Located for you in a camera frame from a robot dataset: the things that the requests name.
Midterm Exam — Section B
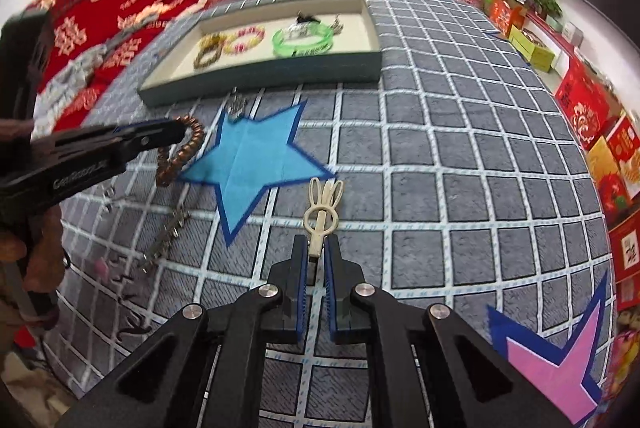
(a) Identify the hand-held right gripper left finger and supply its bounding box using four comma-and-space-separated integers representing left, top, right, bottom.
55, 235, 308, 428

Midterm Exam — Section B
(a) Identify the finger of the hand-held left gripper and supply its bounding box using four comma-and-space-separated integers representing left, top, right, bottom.
112, 118, 187, 156

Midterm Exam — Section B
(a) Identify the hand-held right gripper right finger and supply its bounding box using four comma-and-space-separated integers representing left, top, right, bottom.
322, 238, 571, 428

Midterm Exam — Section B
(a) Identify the brown beaded bracelet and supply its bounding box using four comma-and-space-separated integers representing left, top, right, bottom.
155, 115, 206, 188

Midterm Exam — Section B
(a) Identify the cream rabbit hair clip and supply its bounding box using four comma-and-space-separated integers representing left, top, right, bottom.
303, 177, 345, 258

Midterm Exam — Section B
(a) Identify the tan braided bracelet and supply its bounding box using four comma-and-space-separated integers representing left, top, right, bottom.
194, 33, 226, 70

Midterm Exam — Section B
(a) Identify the grey shallow tray box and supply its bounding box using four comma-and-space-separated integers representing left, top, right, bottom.
137, 0, 385, 108

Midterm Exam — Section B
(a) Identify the pink yellow beaded bracelet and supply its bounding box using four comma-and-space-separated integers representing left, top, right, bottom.
223, 24, 266, 56

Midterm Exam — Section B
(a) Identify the green translucent bangle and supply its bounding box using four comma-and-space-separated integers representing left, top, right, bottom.
272, 22, 335, 58

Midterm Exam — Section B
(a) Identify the person's left hand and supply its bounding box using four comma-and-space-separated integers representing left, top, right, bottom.
0, 203, 68, 326

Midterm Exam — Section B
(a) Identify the silver hair clip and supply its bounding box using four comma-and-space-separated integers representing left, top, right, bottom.
226, 91, 248, 116

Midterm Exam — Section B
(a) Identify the red printed sofa cover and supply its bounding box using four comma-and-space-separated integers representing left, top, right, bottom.
10, 0, 266, 134

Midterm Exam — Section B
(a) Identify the grey checked blanket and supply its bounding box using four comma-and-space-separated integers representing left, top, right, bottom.
42, 0, 613, 428

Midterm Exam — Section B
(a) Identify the yellow green box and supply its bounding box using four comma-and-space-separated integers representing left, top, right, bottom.
510, 26, 553, 72

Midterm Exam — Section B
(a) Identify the red gift box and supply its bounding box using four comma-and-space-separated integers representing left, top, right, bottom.
555, 56, 623, 151

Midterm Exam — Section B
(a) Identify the orange red carton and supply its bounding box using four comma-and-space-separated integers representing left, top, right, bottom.
585, 113, 640, 209

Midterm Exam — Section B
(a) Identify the potted green plant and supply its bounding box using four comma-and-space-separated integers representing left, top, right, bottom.
527, 0, 563, 26

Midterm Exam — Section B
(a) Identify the silver chain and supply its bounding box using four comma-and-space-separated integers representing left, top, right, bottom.
139, 208, 190, 270

